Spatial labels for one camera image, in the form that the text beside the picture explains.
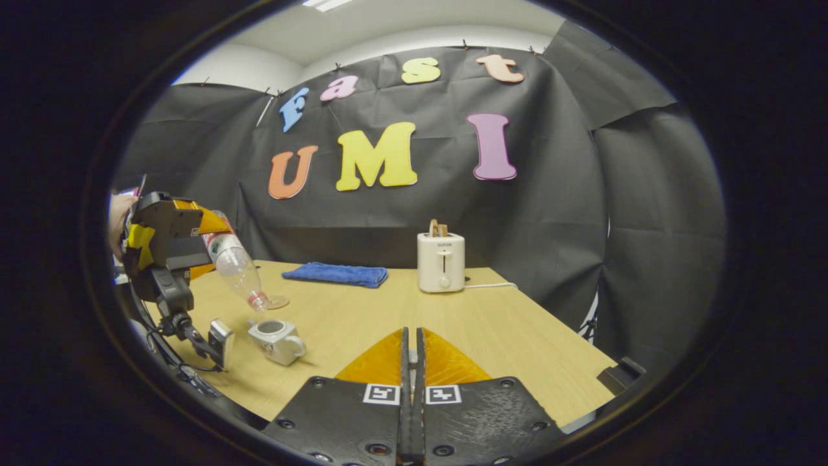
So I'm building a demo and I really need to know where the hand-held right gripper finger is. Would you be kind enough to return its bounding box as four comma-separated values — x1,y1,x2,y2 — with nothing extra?
414,327,571,466
264,327,413,466

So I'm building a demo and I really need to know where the white teacup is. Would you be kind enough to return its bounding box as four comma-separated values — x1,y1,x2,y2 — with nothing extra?
248,319,307,367

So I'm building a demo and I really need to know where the black backdrop cloth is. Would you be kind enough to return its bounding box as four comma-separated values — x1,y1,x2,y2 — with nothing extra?
113,19,726,370

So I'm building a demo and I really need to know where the blue towel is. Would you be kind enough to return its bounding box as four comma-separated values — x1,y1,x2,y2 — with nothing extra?
282,262,389,289

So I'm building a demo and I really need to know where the white toaster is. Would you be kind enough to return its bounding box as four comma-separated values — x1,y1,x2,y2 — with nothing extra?
417,232,466,293

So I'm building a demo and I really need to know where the clear plastic water bottle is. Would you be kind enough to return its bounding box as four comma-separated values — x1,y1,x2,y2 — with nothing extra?
202,210,272,313

